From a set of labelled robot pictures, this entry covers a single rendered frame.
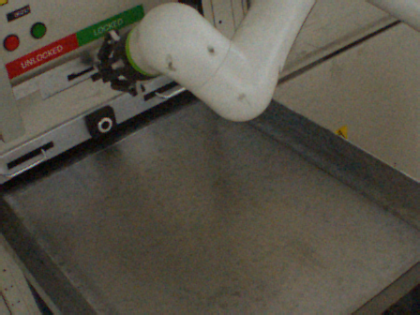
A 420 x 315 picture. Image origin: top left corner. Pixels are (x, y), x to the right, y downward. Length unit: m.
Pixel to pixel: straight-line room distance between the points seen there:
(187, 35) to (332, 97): 0.89
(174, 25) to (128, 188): 0.45
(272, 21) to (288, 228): 0.36
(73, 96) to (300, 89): 0.59
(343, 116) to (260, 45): 0.86
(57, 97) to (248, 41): 0.50
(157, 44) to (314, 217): 0.43
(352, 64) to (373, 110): 0.20
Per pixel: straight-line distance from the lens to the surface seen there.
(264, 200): 1.31
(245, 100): 1.09
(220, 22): 1.58
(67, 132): 1.50
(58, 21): 1.42
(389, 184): 1.28
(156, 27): 1.05
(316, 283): 1.15
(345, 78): 1.89
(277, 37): 1.13
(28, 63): 1.42
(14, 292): 1.60
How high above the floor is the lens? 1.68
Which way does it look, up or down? 35 degrees down
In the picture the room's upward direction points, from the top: 10 degrees counter-clockwise
